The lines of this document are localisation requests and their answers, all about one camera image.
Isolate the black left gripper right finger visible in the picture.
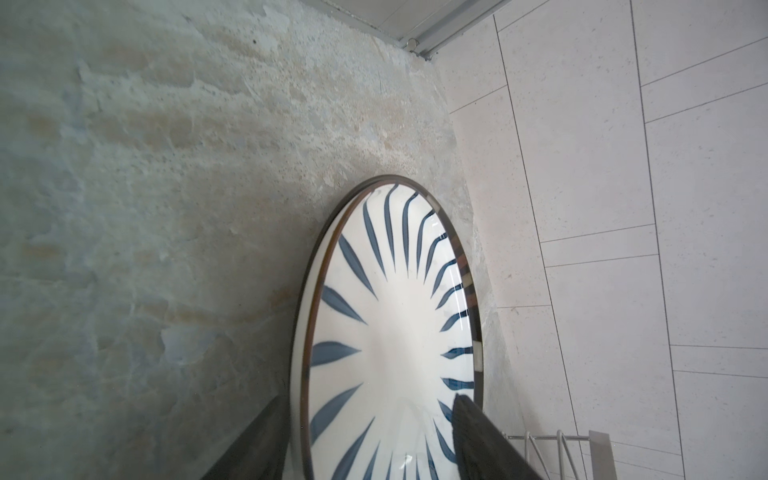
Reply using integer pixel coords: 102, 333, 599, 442
451, 395, 542, 480

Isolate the white blue radial plate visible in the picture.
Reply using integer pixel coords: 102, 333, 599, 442
290, 179, 478, 480

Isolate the wire metal dish rack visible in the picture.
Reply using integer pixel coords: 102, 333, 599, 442
504, 430, 618, 480

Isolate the dark striped rim plate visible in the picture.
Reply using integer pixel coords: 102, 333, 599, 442
289, 173, 486, 480

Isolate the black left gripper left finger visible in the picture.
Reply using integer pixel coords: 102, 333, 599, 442
201, 395, 290, 480

